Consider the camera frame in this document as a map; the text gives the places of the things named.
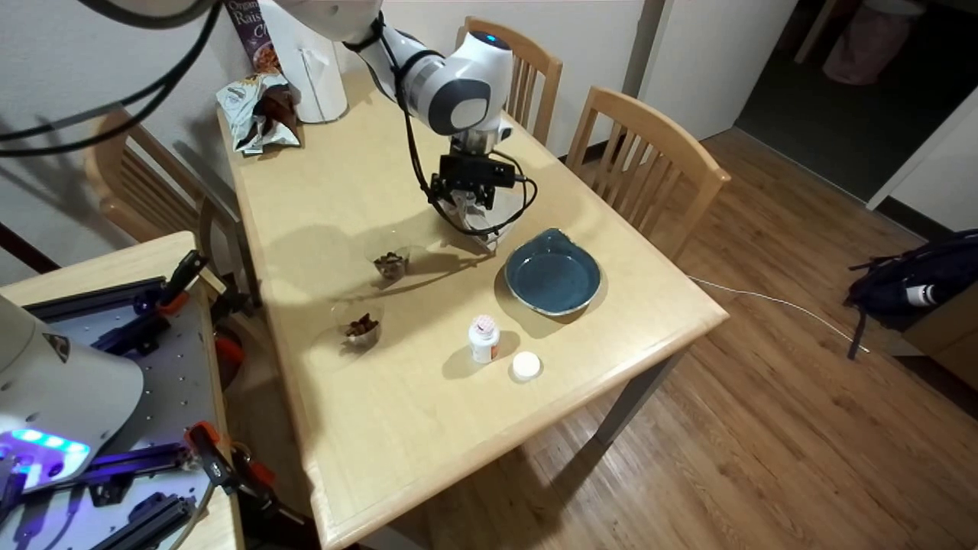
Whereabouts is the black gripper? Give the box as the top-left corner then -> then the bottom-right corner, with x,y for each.
430,140 -> 517,208

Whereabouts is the beige towel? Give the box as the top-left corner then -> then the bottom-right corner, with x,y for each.
448,190 -> 523,250

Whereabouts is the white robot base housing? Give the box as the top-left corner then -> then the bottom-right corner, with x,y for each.
0,297 -> 144,493

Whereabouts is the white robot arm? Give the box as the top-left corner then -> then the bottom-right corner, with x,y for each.
274,0 -> 512,208

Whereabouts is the glass bowl with snack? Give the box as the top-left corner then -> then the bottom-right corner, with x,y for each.
342,315 -> 378,351
373,250 -> 408,287

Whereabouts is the wooden chair far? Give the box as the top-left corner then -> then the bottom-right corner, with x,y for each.
465,15 -> 562,140

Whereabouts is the wooden chair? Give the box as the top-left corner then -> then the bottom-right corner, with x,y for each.
83,107 -> 254,290
565,88 -> 731,259
465,15 -> 562,140

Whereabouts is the blue ceramic plate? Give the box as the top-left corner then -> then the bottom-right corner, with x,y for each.
503,230 -> 602,319

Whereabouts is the small white bottle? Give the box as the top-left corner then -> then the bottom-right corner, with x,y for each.
466,315 -> 501,363

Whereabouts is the wooden chair right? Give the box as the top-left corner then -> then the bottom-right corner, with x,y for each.
565,88 -> 731,259

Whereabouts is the white bottle cap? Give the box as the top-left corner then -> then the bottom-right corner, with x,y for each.
510,351 -> 545,381

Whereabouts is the crumpled grey cloth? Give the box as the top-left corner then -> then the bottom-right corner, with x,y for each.
217,75 -> 303,156

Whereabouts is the purple snack package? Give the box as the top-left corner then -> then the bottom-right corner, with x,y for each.
224,0 -> 278,75

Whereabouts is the wooden chair back left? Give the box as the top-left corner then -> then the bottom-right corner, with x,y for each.
83,107 -> 254,290

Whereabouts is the orange black clamp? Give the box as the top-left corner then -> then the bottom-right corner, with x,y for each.
185,421 -> 318,550

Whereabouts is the pink bag in doorway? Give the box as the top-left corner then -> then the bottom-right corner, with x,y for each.
822,0 -> 926,85

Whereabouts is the black backpack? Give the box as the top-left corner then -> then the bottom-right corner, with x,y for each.
843,230 -> 978,356

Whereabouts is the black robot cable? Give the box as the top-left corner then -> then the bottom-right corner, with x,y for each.
345,18 -> 542,246

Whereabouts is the white floor cable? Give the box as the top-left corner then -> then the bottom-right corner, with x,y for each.
694,275 -> 870,359

